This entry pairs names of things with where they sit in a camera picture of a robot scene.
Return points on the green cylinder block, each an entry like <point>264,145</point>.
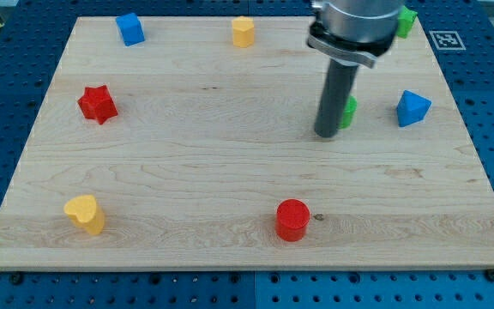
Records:
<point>349,112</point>

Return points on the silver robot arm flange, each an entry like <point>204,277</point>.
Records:
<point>354,32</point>

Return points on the blue triangle block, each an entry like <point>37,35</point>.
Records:
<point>411,108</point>

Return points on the red cylinder block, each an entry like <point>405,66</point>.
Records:
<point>292,219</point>

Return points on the wooden board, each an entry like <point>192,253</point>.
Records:
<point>209,140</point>

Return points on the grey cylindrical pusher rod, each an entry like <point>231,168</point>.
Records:
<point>336,90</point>

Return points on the yellow pentagon block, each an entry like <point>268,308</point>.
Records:
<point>243,31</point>

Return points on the red star block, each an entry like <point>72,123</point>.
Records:
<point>97,104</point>

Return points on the blue cube block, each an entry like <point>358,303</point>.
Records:
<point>130,28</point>

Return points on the yellow heart block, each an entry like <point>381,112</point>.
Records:
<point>85,212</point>

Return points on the green star block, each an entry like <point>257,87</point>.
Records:
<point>406,19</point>

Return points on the white fiducial marker tag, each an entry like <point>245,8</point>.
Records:
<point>447,40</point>

